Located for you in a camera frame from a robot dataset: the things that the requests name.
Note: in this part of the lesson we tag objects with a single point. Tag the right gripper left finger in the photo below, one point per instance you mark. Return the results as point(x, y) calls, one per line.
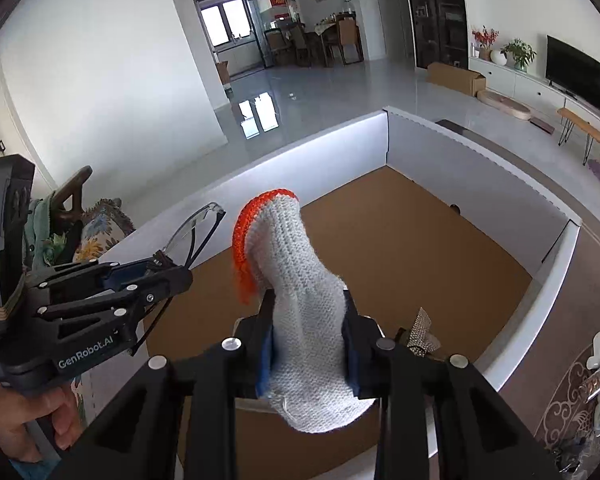
point(136, 435)

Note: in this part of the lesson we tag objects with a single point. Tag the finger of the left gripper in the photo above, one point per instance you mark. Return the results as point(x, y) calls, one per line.
point(158, 276)
point(71, 337)

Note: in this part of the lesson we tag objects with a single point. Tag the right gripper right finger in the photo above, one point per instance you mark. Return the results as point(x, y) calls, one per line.
point(478, 436)

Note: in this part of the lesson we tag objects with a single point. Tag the clear folding reading glasses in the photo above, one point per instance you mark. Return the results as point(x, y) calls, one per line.
point(196, 230)

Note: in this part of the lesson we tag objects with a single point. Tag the white glove orange cuff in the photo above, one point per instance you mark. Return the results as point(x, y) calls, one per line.
point(305, 370)

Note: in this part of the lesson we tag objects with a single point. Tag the person's left hand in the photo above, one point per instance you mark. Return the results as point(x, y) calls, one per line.
point(17, 410)

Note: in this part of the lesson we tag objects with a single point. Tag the floral cushion chair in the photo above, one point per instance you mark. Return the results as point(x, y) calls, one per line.
point(59, 230)

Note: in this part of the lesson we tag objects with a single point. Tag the clear jar of nuts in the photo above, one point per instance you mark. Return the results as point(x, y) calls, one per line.
point(590, 388)

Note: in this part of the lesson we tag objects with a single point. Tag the white cardboard storage box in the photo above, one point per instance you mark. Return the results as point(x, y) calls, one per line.
point(412, 216)

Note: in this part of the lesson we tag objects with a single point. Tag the round cat scratcher bed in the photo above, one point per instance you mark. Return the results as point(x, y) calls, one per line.
point(504, 104)

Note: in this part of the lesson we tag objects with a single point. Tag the brown cardboard box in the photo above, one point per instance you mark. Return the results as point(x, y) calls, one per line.
point(464, 81)

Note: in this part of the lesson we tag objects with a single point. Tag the white tv cabinet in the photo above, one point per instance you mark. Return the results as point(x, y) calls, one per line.
point(532, 92)

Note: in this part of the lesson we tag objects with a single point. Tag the black flat television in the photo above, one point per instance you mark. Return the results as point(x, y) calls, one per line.
point(573, 70)

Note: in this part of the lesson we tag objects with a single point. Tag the green potted plant left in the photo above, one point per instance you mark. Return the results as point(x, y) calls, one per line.
point(522, 53)

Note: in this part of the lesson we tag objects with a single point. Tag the red flower vase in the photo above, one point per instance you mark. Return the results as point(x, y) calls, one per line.
point(485, 39)

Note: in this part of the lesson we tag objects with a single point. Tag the dark glass display cabinet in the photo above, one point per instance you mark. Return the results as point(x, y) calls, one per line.
point(440, 32)

